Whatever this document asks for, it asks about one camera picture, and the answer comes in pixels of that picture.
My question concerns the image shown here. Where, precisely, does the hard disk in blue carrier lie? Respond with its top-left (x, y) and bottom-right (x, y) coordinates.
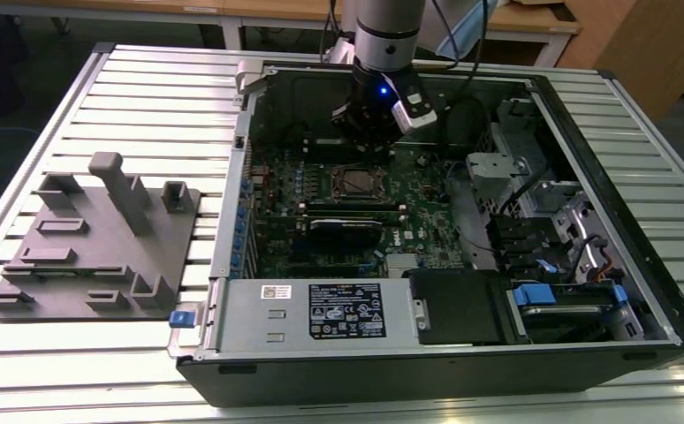
top-left (508, 284), bottom-right (629, 346)

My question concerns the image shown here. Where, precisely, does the metal socket cover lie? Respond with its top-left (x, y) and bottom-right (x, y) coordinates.
top-left (329, 165), bottom-right (391, 204)

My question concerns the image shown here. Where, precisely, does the black plastic fan shroud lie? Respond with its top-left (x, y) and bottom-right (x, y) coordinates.
top-left (407, 269), bottom-right (518, 349)

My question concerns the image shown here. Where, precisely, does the silver metal drive cage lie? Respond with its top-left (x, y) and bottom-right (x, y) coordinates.
top-left (464, 99), bottom-right (599, 231)

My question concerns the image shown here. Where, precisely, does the silver CPU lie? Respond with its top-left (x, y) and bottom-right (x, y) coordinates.
top-left (340, 170), bottom-right (372, 195)

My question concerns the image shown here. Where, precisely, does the grey parts rack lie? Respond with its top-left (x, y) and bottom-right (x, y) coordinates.
top-left (0, 152), bottom-right (202, 320)

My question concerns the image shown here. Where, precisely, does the wooden cabinet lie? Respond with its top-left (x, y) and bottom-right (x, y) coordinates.
top-left (556, 0), bottom-right (684, 121)

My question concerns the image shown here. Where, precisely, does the silver chipset heatsink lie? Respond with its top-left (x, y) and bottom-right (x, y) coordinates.
top-left (385, 253), bottom-right (424, 272)

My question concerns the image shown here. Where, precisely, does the green motherboard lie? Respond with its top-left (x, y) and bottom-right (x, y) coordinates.
top-left (245, 143), bottom-right (482, 283)

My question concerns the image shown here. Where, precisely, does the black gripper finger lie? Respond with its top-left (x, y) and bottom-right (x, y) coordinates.
top-left (328, 103), bottom-right (376, 155)
top-left (376, 130), bottom-right (415, 155)

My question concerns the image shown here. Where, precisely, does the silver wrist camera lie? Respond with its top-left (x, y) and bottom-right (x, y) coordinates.
top-left (321, 30), bottom-right (357, 65)
top-left (388, 86), bottom-right (440, 133)

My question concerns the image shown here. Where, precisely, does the CPU socket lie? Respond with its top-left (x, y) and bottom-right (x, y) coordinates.
top-left (327, 163), bottom-right (396, 207)

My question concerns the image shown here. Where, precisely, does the wooden desk white frame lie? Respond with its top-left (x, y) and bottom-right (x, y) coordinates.
top-left (15, 0), bottom-right (242, 52)
top-left (237, 0), bottom-right (582, 67)

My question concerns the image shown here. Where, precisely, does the coloured wire bundle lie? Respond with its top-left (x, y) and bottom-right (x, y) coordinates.
top-left (587, 258), bottom-right (623, 284)

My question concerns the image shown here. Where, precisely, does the thin black cable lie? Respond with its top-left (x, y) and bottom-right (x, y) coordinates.
top-left (498, 166), bottom-right (550, 217)

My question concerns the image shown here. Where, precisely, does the black plastic disk bay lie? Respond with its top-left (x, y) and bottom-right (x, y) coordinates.
top-left (486, 216), bottom-right (562, 277)

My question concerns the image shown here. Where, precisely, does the silver power supply unit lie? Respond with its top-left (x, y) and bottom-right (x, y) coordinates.
top-left (198, 278), bottom-right (424, 355)

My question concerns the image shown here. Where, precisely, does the black open PC case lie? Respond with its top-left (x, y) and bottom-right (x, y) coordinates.
top-left (174, 60), bottom-right (684, 410)

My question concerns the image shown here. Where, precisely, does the black graphics card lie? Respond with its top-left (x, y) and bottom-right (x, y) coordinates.
top-left (307, 219), bottom-right (387, 256)

